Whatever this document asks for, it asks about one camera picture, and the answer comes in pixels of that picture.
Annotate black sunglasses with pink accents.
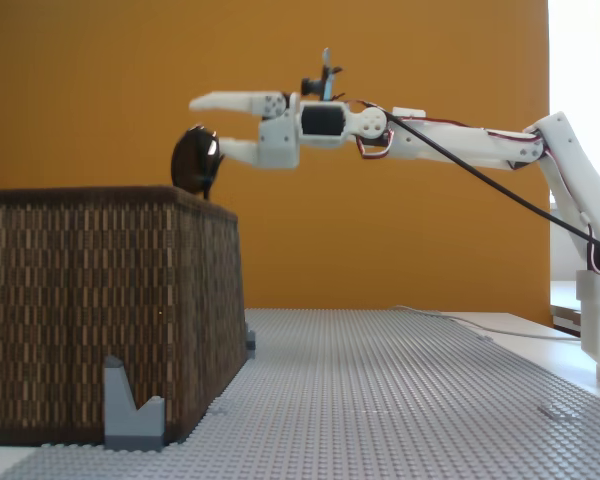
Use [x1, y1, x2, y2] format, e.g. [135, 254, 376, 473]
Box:
[170, 125, 226, 201]

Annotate brown woven fabric bin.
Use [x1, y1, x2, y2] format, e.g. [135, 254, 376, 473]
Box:
[0, 185, 249, 448]

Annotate grey studded baseplate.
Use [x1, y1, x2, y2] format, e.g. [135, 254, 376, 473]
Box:
[199, 308, 600, 414]
[0, 399, 600, 480]

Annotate small grey flat brick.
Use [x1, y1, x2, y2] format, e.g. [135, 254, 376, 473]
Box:
[536, 402, 577, 422]

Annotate small black camera module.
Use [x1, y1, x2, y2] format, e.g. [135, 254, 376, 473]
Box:
[301, 48, 344, 102]

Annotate black cable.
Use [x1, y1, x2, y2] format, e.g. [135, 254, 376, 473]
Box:
[364, 101, 600, 264]

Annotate white cable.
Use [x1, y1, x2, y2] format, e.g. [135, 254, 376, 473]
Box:
[404, 307, 581, 342]

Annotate large grey brick bracket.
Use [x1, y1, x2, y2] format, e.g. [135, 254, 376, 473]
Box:
[102, 355, 167, 452]

